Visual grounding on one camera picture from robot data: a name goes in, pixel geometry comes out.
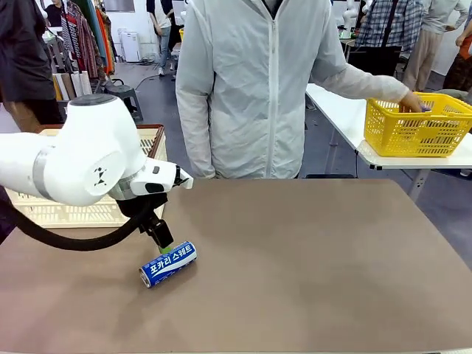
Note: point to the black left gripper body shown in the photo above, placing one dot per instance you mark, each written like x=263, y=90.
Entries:
x=127, y=208

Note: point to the white paper roll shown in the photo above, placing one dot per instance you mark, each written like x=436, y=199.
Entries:
x=86, y=83
x=76, y=85

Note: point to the bystander in orange top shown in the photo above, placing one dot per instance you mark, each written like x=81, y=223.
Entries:
x=461, y=62

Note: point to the person's right forearm white sleeve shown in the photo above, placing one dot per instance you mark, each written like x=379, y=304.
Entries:
x=195, y=140

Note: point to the white air purifier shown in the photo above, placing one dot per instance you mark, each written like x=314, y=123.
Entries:
x=130, y=46

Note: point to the bystander in black shirt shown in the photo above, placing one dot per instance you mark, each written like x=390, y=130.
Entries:
x=55, y=14

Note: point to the person's left forearm white sleeve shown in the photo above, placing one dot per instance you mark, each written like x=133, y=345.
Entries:
x=361, y=83

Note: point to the bystander in plaid shirt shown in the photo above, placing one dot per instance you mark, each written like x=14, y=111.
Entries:
x=387, y=22

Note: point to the blue Pocari Sweat can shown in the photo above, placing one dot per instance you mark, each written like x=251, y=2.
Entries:
x=169, y=263

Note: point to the patterned hanging garment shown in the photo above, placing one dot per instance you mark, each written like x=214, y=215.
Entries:
x=79, y=37

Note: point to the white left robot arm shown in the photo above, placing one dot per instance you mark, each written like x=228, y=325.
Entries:
x=92, y=147

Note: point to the brown paper roll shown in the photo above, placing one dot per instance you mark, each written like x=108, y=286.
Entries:
x=67, y=86

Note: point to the bystander in beige trousers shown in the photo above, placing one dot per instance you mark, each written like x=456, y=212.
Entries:
x=427, y=48

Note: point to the grey plastic stool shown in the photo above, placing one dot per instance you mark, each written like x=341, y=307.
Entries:
x=127, y=97

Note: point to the orange hanging garment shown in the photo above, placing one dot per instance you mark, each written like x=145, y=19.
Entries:
x=107, y=40

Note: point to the black chair back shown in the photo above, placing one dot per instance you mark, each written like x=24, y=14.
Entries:
x=374, y=60

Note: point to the person torso in white jacket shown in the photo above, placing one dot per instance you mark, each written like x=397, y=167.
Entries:
x=258, y=92

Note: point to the person's left hand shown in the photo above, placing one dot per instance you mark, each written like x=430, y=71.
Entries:
x=412, y=103

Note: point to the bystander in dark clothes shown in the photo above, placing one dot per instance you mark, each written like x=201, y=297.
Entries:
x=22, y=55

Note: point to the grey storage bin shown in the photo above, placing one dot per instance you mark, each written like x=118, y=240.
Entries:
x=63, y=110

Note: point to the white side table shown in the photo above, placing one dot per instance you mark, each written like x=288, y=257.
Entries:
x=339, y=114

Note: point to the bystander in jeans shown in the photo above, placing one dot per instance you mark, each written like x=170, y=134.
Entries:
x=163, y=33

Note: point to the yellow plastic shopping basket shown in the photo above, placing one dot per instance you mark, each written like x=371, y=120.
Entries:
x=405, y=136

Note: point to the beige basket with brown rim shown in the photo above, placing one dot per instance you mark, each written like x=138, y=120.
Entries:
x=73, y=214

